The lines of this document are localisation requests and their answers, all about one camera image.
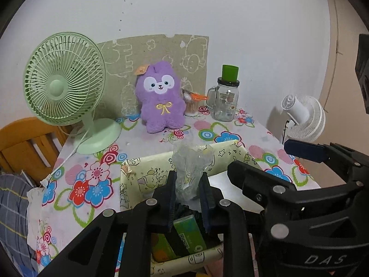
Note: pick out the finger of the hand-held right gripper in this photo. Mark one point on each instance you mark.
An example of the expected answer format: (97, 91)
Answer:
(305, 150)
(259, 179)

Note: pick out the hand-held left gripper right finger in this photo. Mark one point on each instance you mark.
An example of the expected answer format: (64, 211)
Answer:
(205, 205)

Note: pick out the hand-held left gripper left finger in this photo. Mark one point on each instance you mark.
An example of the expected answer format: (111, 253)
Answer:
(172, 202)

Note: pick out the green packet with black band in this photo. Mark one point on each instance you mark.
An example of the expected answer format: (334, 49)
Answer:
(187, 233)

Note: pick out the yellow printed storage box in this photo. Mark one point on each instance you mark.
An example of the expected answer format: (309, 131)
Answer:
(144, 173)

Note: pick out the clear plastic bag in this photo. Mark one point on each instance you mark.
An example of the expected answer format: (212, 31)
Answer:
(190, 164)

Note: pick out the white foam sheet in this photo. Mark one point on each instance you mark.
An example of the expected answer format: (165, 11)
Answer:
(219, 180)

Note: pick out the white fan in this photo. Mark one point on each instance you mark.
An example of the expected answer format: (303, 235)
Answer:
(305, 118)

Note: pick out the floral tablecloth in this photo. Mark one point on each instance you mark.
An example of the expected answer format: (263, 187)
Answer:
(95, 184)

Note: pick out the glass jar mug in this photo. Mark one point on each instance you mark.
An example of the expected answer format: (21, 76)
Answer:
(224, 104)

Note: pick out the purple plush toy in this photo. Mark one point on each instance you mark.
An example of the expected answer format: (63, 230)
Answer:
(161, 109)

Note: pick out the cotton swab container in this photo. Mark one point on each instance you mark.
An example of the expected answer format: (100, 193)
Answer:
(190, 109)

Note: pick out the orange scissors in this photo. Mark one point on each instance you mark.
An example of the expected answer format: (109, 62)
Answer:
(198, 96)

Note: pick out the green plastic cup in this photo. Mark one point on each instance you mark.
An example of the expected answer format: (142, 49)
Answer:
(230, 72)

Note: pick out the doodled cardboard sheet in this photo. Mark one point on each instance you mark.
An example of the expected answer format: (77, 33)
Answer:
(173, 49)

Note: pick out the blue plaid cloth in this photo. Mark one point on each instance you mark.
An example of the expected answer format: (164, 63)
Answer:
(13, 207)

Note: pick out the green desk fan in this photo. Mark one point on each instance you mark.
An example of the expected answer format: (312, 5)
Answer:
(57, 86)

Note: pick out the wooden chair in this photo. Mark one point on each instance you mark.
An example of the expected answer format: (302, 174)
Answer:
(20, 144)

